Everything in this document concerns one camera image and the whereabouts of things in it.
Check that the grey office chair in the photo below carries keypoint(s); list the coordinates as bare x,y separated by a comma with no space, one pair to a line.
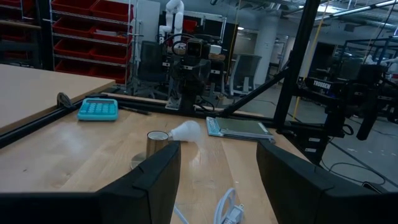
245,74

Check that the light wooden desk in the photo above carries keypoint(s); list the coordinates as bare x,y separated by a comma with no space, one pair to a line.
31,87

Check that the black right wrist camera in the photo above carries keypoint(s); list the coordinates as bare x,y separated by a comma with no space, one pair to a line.
194,48

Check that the grey metal mounting bracket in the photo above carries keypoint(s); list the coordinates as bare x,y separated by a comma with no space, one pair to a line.
172,104

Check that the black neighbouring station frame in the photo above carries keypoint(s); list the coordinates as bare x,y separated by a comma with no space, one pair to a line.
367,42

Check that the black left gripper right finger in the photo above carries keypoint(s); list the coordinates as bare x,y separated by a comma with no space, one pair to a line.
326,205

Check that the dark office chair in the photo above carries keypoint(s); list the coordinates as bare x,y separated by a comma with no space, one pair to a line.
150,62

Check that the black frame clamp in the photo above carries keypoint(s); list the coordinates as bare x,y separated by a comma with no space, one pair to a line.
63,100

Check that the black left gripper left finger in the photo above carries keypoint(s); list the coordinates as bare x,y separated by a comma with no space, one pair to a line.
109,208

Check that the black neighbouring robot arm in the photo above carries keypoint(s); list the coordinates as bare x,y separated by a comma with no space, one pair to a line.
323,84

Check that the green spiral notebook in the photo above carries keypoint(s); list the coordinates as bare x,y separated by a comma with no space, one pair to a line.
239,127

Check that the brass lamp socket base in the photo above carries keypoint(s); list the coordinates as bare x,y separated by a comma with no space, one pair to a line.
157,143

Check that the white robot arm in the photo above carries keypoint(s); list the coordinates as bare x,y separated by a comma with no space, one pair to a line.
174,18

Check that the dark shelving rack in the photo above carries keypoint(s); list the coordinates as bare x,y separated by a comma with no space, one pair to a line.
18,31

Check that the white light bulb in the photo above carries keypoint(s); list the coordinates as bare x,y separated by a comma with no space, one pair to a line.
186,130

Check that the teal tray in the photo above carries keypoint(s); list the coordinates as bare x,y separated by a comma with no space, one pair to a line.
98,109

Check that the red bin shelving rack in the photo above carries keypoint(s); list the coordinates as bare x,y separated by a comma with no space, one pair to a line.
90,37

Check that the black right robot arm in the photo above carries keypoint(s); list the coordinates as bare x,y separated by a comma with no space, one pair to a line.
188,99

